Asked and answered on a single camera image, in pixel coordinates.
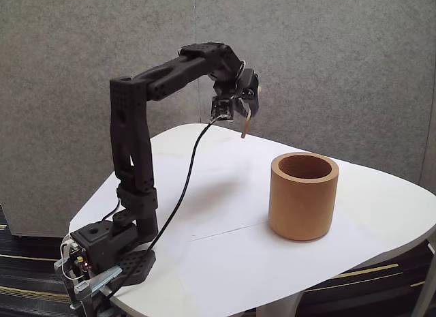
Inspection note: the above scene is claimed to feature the thin white wire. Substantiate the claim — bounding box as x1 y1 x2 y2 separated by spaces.
59 237 86 282

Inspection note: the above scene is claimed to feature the white curved table leg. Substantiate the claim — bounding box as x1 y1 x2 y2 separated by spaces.
255 289 305 317

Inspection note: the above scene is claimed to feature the thin wooden pen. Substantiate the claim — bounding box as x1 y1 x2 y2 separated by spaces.
240 86 263 140

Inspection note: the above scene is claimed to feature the black camera cable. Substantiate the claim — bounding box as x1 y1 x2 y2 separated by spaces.
100 118 219 317

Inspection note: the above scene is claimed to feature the brown cylindrical pen holder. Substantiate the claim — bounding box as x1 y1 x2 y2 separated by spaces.
268 152 341 242

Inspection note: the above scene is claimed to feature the bare camera circuit board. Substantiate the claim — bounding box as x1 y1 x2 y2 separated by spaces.
210 95 236 123

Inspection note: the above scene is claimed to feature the white straight table leg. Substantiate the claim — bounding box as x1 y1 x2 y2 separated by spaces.
413 228 436 317

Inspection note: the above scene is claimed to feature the grey metal table clamp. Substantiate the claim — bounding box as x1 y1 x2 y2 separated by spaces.
53 258 123 312

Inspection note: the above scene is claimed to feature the controller board with LEDs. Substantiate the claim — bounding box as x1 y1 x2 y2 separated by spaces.
67 247 93 273

